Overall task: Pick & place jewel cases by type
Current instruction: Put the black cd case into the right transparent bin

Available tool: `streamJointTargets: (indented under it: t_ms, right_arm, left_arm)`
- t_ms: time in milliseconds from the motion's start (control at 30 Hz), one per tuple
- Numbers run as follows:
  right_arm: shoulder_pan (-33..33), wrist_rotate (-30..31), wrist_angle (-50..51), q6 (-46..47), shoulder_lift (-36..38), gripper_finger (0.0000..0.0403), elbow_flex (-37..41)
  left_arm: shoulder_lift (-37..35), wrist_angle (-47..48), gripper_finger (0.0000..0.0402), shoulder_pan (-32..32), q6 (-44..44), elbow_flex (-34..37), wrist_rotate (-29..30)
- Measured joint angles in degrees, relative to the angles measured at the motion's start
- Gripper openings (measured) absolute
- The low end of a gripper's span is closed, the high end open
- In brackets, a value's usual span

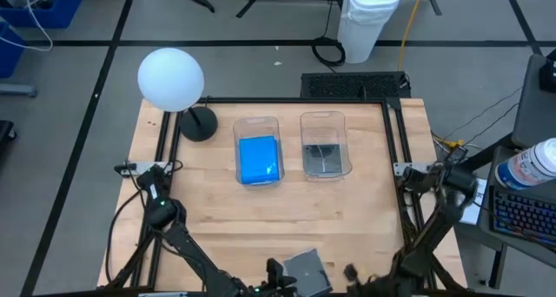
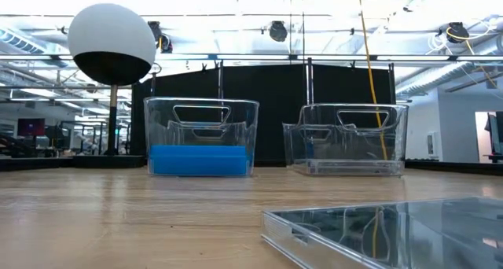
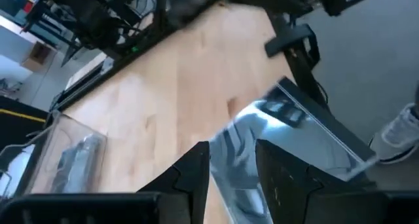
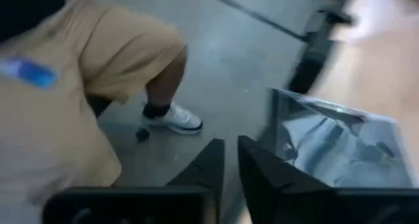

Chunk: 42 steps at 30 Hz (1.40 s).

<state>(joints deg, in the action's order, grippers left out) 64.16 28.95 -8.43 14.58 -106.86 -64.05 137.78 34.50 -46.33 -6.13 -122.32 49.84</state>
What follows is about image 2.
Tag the clear jewel case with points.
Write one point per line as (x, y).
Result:
(393, 237)
(353, 163)

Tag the grey foil packets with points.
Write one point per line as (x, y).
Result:
(353, 172)

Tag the clear plastic bin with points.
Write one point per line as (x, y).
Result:
(236, 115)
(397, 143)

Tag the black partition panel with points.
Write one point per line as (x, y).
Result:
(275, 115)

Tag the metal partition pole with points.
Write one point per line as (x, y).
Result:
(309, 80)

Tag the white globe table lamp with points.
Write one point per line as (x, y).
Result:
(112, 33)

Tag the distant black robot station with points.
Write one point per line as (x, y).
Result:
(55, 133)

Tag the monitor with dark red screen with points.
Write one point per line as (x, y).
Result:
(31, 127)

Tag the dark screen on stand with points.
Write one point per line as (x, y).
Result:
(496, 133)

